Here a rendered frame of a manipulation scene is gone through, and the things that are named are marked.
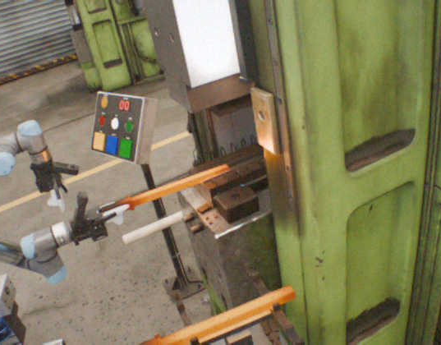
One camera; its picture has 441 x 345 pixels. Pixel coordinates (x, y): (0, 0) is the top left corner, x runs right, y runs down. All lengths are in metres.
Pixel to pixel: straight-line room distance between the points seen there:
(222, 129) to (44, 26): 7.72
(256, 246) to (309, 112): 0.60
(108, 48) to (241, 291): 5.08
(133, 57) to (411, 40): 5.25
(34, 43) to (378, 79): 8.38
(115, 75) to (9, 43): 3.43
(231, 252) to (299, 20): 0.79
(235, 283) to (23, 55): 8.13
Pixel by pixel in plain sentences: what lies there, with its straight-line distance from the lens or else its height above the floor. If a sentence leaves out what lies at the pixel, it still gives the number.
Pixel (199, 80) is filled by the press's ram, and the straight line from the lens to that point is 1.20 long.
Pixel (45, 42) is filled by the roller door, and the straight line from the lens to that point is 9.17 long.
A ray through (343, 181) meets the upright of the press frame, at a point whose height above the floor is 1.12.
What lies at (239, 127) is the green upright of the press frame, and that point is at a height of 1.04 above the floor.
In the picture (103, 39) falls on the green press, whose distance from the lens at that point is 6.17.
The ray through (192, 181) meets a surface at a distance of 1.44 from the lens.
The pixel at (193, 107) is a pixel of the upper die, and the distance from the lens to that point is 1.27.
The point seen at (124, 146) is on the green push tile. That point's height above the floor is 1.02.
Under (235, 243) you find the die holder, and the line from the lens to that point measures 1.37.
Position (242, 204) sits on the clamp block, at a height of 0.97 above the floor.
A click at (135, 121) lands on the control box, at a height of 1.11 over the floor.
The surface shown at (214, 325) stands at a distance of 1.01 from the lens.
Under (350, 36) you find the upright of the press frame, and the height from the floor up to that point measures 1.47.
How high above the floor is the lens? 1.74
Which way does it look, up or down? 31 degrees down
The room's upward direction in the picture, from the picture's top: 12 degrees counter-clockwise
